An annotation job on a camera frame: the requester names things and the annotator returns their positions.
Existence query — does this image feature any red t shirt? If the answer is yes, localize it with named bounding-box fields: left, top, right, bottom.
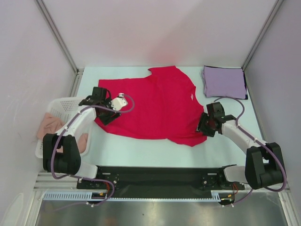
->
left=95, top=66, right=207, bottom=147

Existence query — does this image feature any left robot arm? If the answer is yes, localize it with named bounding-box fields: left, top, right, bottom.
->
left=42, top=87, right=128, bottom=188

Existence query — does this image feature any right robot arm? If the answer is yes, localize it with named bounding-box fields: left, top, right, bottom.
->
left=197, top=102, right=287, bottom=192

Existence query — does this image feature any white plastic laundry basket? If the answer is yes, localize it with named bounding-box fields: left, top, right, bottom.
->
left=35, top=97, right=96, bottom=159

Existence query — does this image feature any folded purple t shirt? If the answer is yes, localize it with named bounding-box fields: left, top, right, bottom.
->
left=202, top=66, right=246, bottom=99

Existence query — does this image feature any pink t shirt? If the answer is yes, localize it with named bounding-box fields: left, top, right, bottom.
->
left=37, top=113, right=88, bottom=153

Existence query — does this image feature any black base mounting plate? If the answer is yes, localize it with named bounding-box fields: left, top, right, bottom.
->
left=77, top=166, right=245, bottom=199

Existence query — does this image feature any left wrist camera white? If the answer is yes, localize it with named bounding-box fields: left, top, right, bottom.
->
left=111, top=93, right=128, bottom=111

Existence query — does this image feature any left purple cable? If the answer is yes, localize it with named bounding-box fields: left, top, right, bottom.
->
left=51, top=93, right=135, bottom=211

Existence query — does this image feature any purple cable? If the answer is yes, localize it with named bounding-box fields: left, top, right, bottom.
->
left=213, top=96, right=287, bottom=208
left=51, top=93, right=135, bottom=211

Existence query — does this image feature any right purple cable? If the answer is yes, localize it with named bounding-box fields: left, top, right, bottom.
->
left=213, top=96, right=287, bottom=208

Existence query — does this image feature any white slotted cable duct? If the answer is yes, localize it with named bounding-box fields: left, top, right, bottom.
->
left=43, top=191, right=234, bottom=202

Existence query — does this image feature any aluminium rail front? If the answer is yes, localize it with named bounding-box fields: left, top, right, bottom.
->
left=34, top=172, right=291, bottom=193

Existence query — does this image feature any left aluminium frame post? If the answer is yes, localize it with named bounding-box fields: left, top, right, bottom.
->
left=34, top=0, right=79, bottom=74

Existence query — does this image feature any aluminium frame post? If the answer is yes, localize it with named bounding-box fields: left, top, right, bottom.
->
left=241, top=0, right=285, bottom=71
left=34, top=0, right=79, bottom=74

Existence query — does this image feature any right aluminium frame post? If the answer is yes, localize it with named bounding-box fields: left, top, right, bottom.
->
left=241, top=0, right=285, bottom=71

